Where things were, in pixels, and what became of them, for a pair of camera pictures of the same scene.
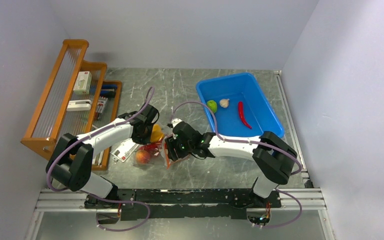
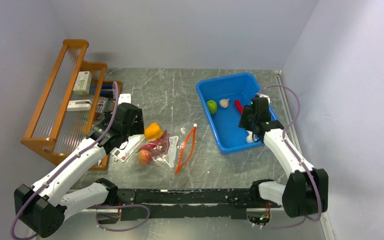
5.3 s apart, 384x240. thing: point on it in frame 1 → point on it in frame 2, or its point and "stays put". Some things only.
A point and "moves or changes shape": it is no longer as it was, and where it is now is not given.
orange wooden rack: [76, 100] stays put
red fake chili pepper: [241, 111] moves or changes shape
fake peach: [142, 157] stays put
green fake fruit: [212, 105] stays put
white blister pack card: [123, 151] stays put
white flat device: [79, 105] stays put
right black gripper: [174, 152] → [243, 122]
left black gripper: [144, 141] → [137, 126]
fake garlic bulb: [224, 103] stays put
